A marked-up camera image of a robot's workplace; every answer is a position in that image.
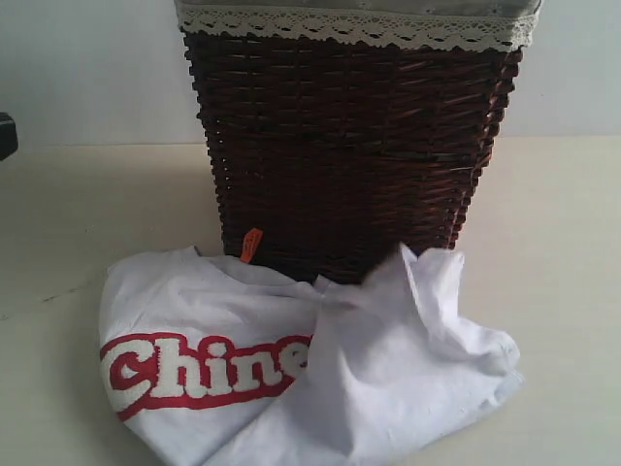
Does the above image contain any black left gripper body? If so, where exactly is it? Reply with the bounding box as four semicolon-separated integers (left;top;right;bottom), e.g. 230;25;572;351
0;113;18;160

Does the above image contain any white t-shirt with red lettering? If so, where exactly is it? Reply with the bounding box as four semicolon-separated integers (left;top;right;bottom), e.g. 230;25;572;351
99;245;523;465

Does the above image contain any orange paper tag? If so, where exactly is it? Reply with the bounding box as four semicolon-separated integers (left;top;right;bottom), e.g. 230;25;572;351
240;227;263;264

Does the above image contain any dark red wicker basket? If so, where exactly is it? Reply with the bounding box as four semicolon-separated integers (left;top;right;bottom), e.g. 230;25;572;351
183;32;522;283

